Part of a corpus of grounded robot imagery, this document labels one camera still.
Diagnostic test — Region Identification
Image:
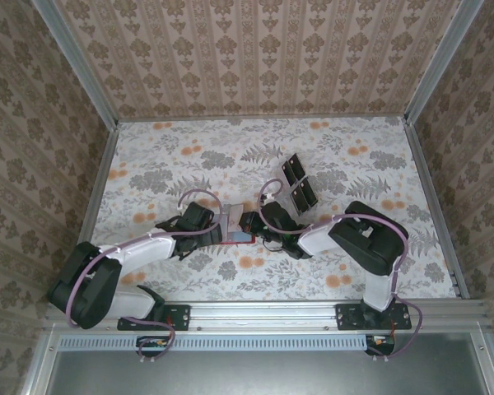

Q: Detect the aluminium frame post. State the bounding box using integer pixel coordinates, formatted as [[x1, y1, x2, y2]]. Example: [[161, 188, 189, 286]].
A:
[[29, 0, 121, 131], [403, 0, 486, 127]]

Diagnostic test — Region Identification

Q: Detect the white slotted cable duct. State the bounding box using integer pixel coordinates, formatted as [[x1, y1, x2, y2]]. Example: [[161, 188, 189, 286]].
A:
[[59, 333, 374, 351]]

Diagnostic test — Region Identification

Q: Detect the white plastic VIP card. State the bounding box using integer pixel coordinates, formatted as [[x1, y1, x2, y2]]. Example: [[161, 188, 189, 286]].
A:
[[225, 203, 247, 234]]

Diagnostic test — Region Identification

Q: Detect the long aluminium mounting rail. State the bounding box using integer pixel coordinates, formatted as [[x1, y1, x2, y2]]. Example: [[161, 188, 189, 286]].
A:
[[44, 300, 494, 333]]

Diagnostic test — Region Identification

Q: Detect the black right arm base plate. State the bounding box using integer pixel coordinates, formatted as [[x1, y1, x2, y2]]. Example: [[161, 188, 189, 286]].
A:
[[335, 303, 412, 332]]

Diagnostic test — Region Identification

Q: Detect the aluminium lower frame bar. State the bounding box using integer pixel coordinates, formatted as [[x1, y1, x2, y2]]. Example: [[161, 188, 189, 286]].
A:
[[468, 328, 494, 395], [23, 328, 62, 395]]

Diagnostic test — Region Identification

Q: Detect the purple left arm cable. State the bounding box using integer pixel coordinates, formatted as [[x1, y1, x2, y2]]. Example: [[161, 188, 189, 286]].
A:
[[67, 187, 223, 365]]

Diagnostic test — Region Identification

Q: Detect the black cable connector box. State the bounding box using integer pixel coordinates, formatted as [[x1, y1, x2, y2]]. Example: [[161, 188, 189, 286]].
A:
[[365, 333, 397, 357]]

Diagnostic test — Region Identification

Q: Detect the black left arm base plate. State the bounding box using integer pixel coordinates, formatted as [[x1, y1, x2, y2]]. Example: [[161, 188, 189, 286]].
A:
[[117, 303, 191, 332]]

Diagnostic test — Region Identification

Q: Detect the aluminium table side rail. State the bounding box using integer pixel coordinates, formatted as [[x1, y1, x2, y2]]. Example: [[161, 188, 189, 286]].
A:
[[402, 117, 471, 301], [60, 121, 123, 304]]

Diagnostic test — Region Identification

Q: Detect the grey metal sheet panel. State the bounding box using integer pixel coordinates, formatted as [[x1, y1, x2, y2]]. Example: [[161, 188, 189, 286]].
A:
[[44, 333, 489, 395]]

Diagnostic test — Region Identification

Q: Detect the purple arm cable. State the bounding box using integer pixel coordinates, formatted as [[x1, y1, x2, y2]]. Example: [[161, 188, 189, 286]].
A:
[[257, 178, 422, 364], [67, 187, 223, 365]]

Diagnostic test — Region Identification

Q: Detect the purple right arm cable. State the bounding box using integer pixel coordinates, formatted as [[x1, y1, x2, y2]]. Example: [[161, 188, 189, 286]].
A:
[[257, 178, 422, 364]]

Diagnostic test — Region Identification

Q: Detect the red leather card holder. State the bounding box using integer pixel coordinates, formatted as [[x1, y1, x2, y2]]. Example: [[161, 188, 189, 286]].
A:
[[218, 203, 257, 246]]

